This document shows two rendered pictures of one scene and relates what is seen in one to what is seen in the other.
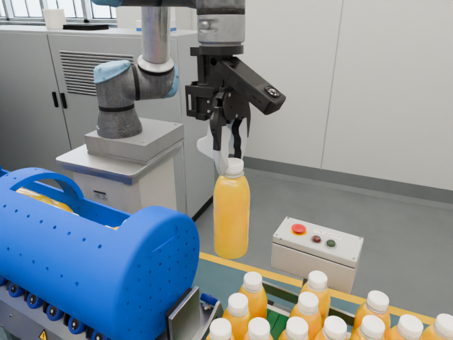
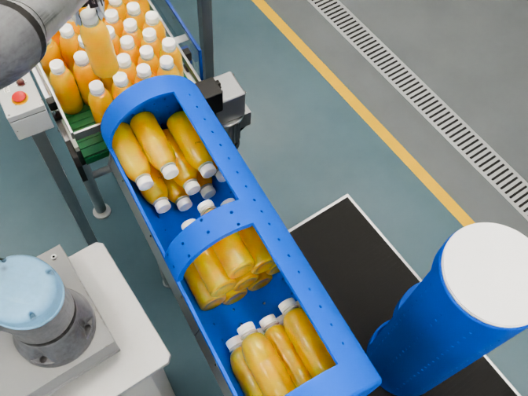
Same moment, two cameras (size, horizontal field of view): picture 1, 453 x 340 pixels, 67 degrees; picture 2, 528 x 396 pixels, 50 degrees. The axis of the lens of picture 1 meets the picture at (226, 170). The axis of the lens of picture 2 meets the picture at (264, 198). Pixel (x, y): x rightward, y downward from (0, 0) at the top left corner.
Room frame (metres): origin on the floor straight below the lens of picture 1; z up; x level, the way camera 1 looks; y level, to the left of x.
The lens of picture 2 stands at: (1.22, 0.83, 2.31)
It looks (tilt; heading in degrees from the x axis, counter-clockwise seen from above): 60 degrees down; 207
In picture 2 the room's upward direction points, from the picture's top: 6 degrees clockwise
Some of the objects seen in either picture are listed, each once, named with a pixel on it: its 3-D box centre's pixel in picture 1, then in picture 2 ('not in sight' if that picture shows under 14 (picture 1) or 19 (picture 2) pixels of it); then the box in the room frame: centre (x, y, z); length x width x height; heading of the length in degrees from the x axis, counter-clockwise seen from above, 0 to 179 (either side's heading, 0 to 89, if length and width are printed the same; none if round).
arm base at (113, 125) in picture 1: (118, 117); (49, 320); (1.13, 0.37, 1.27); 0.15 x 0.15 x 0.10
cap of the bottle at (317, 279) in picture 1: (317, 279); (56, 66); (0.56, -0.20, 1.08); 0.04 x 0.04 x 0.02
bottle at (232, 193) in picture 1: (231, 211); (98, 45); (0.55, -0.01, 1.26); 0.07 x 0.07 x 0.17
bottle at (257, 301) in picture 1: (251, 312); (103, 108); (0.56, -0.06, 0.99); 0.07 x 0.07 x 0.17
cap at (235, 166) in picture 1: (232, 166); (89, 16); (0.55, -0.01, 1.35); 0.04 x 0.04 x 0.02
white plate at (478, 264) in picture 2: not in sight; (496, 273); (0.42, 1.10, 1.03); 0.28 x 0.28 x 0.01
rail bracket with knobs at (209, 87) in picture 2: not in sight; (207, 99); (0.33, 0.15, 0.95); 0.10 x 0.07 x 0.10; 151
